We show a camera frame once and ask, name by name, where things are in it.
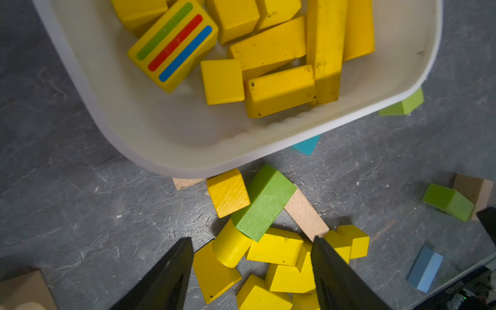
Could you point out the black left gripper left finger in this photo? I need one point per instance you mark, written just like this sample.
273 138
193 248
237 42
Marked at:
165 285

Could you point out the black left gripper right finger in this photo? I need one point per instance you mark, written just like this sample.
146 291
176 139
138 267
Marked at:
337 285

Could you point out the small yellow cube pile edge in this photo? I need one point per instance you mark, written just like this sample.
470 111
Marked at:
357 238

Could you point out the white oval plastic tub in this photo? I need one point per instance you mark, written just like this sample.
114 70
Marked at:
179 135

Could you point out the rainbow striped block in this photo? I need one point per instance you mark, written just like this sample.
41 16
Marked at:
168 52

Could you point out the long yellow block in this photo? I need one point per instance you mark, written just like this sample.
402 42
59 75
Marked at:
326 28

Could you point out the yellow cylinder block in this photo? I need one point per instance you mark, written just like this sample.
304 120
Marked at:
230 245

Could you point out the tan slanted block centre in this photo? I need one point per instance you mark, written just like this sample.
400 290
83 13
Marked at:
306 216

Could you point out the light blue block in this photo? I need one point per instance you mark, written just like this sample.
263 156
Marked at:
424 269

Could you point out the tan long block near tub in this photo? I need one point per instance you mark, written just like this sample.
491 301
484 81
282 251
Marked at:
181 183

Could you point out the yellow cube below tan block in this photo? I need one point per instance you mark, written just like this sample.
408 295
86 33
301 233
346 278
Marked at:
228 193

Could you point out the green rectangular block centre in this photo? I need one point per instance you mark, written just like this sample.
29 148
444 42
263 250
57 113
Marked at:
269 192

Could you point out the brown small block left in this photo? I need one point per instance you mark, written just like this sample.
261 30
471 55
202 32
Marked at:
28 291

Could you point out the green slanted block right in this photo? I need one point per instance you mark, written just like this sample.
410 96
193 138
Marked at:
449 201

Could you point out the teal triangular block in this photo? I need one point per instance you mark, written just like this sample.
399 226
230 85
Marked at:
307 147

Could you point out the tan block far right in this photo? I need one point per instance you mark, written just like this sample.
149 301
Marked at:
477 190

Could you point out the small green cube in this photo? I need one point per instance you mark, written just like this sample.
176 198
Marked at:
404 107

